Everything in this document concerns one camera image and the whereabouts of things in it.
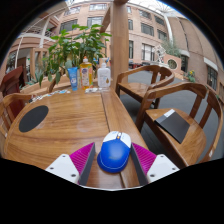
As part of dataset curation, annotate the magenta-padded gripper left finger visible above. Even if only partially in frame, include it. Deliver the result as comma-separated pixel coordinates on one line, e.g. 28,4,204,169
44,142,97,187

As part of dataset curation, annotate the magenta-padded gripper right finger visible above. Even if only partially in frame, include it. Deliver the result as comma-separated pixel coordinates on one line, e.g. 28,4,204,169
129,142,181,187

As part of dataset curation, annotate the blue and white computer mouse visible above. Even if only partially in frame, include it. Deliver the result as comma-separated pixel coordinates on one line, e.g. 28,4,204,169
96,130,132,174

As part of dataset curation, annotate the black round mouse pad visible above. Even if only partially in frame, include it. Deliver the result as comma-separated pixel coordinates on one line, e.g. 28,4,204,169
18,105,50,133

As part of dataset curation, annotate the black notebook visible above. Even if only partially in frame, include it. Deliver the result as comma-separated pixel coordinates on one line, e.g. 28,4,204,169
154,108,191,145

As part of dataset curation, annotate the clear plastic packet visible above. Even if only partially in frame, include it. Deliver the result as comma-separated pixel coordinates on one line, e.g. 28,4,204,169
84,87,101,94

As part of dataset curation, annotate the blue squeeze tube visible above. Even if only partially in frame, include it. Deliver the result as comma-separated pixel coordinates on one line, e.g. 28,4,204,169
67,66,79,92

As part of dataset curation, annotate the agave plant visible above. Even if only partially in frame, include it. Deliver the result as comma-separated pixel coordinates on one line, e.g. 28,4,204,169
28,68,44,86

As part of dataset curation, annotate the yellow dish soap bottle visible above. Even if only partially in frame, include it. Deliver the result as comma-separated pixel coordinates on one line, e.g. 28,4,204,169
79,55,94,90

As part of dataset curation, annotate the yellow flowering plant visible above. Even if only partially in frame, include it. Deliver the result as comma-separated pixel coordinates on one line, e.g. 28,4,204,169
184,69,198,83

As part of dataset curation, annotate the white pump bottle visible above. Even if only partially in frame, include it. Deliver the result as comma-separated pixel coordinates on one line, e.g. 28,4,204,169
97,59,112,89

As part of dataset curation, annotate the dark red wooden lectern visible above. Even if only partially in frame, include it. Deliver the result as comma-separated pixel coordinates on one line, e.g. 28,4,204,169
0,65,25,98

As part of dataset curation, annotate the white planter with sculpture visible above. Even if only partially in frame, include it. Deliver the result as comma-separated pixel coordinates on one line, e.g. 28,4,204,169
153,44,183,71

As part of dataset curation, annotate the green potted plant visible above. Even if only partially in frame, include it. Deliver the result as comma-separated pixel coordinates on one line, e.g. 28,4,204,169
38,23,113,88

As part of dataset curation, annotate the wooden support post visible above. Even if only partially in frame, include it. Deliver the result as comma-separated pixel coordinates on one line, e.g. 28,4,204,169
99,0,130,91

